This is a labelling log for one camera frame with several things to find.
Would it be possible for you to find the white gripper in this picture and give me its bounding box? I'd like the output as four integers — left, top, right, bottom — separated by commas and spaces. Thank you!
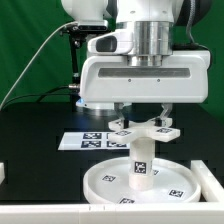
80, 50, 210, 128

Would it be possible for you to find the white cross-shaped table base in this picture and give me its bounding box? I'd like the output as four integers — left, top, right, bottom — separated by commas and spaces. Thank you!
108, 118, 180, 144

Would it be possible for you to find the white round table top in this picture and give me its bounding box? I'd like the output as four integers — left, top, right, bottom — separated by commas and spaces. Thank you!
83, 157, 201, 204

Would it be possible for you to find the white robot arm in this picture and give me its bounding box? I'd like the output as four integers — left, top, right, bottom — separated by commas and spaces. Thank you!
61, 0, 211, 128

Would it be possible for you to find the white marker sheet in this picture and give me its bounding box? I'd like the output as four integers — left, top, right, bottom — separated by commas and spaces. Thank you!
58, 132, 129, 151

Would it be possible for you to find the white left border block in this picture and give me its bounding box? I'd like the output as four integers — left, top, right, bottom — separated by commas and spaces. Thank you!
0, 163, 5, 185

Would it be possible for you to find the white front border rail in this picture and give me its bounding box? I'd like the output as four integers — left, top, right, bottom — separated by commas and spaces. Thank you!
0, 202, 224, 224

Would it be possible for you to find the white border rail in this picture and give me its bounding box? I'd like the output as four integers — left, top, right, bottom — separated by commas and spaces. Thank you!
191, 160, 224, 203
0, 202, 224, 224

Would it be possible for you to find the white right border rail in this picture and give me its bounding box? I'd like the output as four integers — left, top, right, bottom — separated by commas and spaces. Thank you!
191, 160, 224, 203

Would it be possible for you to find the black cable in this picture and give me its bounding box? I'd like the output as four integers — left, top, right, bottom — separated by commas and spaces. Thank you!
0, 85, 81, 111

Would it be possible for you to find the grey cable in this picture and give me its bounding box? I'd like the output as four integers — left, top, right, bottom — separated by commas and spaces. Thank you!
0, 21, 80, 111

